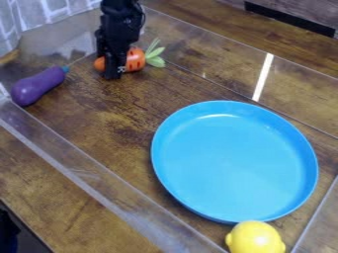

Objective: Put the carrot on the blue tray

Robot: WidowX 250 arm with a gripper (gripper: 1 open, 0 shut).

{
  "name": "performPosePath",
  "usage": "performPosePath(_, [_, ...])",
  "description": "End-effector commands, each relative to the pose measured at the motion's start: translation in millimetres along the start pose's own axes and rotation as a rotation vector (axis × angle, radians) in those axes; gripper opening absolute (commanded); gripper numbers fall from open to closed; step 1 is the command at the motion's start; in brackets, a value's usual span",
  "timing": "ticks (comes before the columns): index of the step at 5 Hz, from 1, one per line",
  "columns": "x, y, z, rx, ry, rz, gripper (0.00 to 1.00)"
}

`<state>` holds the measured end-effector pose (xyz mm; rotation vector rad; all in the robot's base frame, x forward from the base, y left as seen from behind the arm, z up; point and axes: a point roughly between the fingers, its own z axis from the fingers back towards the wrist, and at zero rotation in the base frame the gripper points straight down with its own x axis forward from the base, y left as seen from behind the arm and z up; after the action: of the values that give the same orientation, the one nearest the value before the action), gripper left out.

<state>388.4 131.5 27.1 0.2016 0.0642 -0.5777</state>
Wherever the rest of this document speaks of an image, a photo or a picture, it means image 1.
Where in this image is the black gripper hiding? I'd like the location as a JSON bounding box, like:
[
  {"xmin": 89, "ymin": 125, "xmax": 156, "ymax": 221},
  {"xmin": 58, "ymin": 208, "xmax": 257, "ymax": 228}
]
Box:
[{"xmin": 94, "ymin": 0, "xmax": 145, "ymax": 80}]

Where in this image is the orange toy carrot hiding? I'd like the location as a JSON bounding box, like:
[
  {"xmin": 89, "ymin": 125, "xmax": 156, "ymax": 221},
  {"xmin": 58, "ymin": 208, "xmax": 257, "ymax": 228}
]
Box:
[{"xmin": 92, "ymin": 38, "xmax": 168, "ymax": 74}]

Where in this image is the blue round tray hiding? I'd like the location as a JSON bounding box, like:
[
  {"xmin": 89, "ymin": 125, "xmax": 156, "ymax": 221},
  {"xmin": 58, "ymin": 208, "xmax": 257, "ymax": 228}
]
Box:
[{"xmin": 150, "ymin": 101, "xmax": 319, "ymax": 223}]

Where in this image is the white grey curtain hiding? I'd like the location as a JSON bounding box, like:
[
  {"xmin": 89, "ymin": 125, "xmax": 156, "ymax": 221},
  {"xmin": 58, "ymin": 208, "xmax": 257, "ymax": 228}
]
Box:
[{"xmin": 0, "ymin": 0, "xmax": 101, "ymax": 57}]

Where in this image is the purple toy eggplant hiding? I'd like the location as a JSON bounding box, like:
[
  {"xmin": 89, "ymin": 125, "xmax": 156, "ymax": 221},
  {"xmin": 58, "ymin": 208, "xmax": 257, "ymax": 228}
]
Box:
[{"xmin": 10, "ymin": 66, "xmax": 69, "ymax": 107}]

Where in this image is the yellow toy lemon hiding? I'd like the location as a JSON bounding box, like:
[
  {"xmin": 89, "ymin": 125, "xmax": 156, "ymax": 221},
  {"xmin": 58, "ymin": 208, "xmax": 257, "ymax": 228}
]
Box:
[{"xmin": 224, "ymin": 220, "xmax": 285, "ymax": 253}]

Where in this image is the clear acrylic enclosure wall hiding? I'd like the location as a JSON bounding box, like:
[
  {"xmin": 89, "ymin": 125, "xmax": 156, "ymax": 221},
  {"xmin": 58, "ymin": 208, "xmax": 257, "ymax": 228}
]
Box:
[{"xmin": 0, "ymin": 9, "xmax": 338, "ymax": 253}]

